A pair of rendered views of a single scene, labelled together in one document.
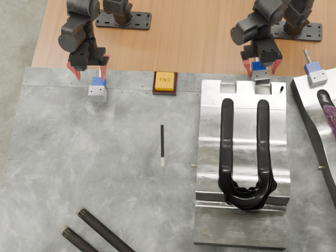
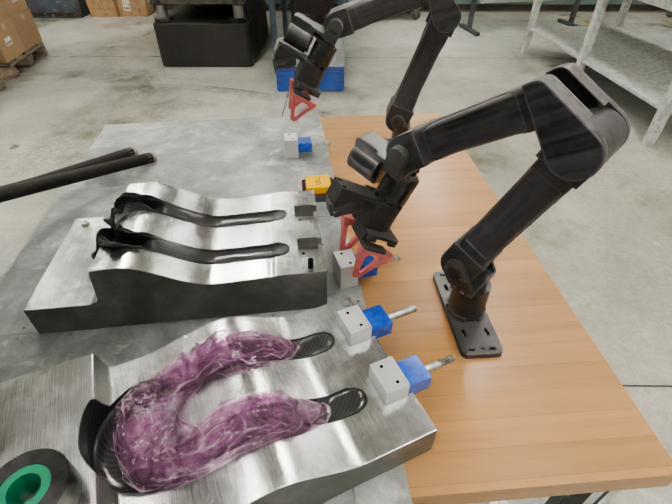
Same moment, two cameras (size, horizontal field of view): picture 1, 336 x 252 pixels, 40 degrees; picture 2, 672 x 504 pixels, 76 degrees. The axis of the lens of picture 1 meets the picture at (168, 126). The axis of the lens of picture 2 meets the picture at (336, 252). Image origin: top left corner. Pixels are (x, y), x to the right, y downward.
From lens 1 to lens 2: 1.26 m
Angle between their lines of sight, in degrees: 45
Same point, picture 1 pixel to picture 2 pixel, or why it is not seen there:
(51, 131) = (248, 134)
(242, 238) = (61, 260)
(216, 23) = (434, 225)
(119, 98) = (292, 165)
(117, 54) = not seen: hidden behind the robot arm
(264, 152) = (192, 258)
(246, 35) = (357, 152)
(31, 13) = not seen: hidden behind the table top
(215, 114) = (259, 207)
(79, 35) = (299, 32)
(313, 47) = (443, 347)
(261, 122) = (249, 254)
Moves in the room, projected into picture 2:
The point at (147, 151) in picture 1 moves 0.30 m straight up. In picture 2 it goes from (222, 192) to (198, 68)
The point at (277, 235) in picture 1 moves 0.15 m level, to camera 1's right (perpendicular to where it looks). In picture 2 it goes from (50, 297) to (39, 368)
